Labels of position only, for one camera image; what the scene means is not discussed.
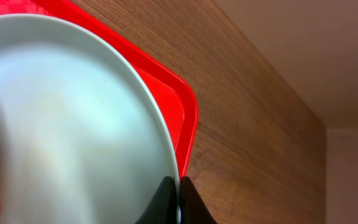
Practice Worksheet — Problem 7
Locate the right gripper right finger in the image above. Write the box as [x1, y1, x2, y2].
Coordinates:
[180, 176, 217, 224]

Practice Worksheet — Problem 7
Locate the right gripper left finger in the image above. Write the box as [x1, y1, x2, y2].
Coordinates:
[135, 176, 177, 224]

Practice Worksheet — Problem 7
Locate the light blue plate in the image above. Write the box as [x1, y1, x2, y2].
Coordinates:
[0, 14, 179, 223]

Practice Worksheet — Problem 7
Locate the red plastic tray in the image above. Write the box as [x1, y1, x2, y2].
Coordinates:
[0, 0, 198, 177]

